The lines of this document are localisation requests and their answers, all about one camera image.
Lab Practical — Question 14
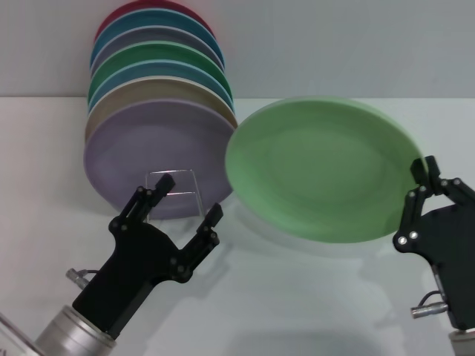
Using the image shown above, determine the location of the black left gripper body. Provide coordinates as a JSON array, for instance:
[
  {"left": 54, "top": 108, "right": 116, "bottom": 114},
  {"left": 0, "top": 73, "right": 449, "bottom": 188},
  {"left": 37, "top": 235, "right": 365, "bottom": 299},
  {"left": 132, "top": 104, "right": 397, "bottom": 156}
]
[{"left": 72, "top": 221, "right": 183, "bottom": 340}]

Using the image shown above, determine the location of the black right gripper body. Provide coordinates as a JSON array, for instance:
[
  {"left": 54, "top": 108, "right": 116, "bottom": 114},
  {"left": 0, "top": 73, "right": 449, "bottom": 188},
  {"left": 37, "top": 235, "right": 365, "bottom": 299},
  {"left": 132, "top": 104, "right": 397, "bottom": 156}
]
[{"left": 414, "top": 202, "right": 475, "bottom": 331}]

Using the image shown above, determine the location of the light green plate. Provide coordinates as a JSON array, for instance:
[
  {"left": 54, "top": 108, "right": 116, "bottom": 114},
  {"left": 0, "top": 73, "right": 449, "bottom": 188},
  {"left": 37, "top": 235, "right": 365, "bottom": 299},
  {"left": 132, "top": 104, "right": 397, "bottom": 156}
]
[{"left": 224, "top": 95, "right": 422, "bottom": 245}]

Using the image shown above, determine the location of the lavender purple plate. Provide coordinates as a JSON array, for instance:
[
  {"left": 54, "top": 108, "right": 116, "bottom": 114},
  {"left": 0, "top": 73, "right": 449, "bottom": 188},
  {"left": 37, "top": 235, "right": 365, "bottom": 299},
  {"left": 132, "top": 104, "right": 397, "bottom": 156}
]
[{"left": 83, "top": 98, "right": 238, "bottom": 220}]

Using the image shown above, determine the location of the beige plate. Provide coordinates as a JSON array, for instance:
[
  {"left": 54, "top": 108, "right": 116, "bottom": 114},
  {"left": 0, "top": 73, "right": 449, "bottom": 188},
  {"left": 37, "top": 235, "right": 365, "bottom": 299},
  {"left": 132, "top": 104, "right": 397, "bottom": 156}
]
[{"left": 84, "top": 76, "right": 240, "bottom": 142}]

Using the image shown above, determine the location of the light blue plate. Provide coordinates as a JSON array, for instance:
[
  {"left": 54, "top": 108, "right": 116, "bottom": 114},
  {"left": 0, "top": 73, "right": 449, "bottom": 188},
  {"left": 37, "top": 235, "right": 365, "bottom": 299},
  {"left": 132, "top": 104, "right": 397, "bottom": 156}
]
[{"left": 88, "top": 59, "right": 235, "bottom": 112}]

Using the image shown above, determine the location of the dark green plate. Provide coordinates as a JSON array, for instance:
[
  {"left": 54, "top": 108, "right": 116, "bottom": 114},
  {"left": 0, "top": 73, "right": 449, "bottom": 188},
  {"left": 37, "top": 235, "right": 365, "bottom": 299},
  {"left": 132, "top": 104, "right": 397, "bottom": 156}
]
[{"left": 88, "top": 40, "right": 233, "bottom": 108}]

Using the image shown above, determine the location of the grey lavender plate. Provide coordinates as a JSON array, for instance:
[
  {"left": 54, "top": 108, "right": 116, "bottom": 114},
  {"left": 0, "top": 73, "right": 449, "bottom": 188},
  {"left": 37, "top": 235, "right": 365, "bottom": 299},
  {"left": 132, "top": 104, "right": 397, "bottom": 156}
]
[{"left": 90, "top": 24, "right": 226, "bottom": 71}]

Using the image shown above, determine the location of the teal blue plate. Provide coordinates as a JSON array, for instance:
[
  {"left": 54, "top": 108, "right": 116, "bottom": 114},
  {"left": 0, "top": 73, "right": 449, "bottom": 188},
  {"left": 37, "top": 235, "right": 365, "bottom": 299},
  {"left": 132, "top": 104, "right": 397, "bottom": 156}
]
[{"left": 91, "top": 7, "right": 226, "bottom": 70}]

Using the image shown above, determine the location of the maroon red plate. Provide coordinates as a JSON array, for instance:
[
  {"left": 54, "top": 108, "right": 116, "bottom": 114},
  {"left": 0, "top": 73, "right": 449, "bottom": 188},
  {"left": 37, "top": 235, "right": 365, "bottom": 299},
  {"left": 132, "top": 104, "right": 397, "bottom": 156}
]
[{"left": 94, "top": 0, "right": 216, "bottom": 42}]

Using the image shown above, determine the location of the chrome wire plate rack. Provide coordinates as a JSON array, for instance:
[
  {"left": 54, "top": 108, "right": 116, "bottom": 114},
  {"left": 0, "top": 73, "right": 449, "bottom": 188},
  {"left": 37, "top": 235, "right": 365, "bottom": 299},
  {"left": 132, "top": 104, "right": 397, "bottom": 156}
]
[{"left": 145, "top": 168, "right": 205, "bottom": 223}]

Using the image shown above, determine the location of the left gripper cable connector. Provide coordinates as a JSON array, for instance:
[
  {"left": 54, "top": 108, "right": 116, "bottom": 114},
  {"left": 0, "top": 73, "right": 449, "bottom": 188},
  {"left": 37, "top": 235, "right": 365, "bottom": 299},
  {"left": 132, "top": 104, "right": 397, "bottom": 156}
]
[{"left": 65, "top": 268, "right": 99, "bottom": 289}]

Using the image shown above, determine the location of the gripper cable connector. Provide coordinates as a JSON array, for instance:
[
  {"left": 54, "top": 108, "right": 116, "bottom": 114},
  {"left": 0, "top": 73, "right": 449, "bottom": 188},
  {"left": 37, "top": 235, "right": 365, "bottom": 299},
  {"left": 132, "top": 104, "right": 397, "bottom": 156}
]
[
  {"left": 410, "top": 291, "right": 452, "bottom": 318},
  {"left": 65, "top": 268, "right": 99, "bottom": 289}
]

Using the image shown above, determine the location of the right gripper cable connector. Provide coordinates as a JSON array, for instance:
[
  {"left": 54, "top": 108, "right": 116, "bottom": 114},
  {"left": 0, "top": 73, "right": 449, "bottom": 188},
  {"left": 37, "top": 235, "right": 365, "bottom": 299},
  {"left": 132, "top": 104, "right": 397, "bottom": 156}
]
[{"left": 410, "top": 291, "right": 452, "bottom": 318}]

